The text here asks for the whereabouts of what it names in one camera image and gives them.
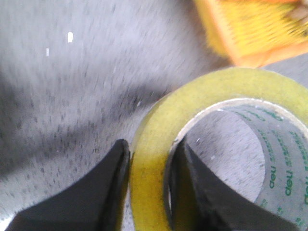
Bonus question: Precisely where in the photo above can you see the yellow tape roll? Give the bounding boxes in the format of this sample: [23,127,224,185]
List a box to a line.
[129,68,308,231]

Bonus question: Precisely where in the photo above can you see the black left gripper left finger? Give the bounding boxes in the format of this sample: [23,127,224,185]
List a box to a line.
[7,139,130,231]

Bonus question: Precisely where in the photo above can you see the yellow woven basket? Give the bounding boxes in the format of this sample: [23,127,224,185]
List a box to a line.
[194,0,308,67]

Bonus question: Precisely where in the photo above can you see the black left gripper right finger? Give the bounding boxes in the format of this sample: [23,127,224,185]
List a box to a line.
[169,139,298,231]

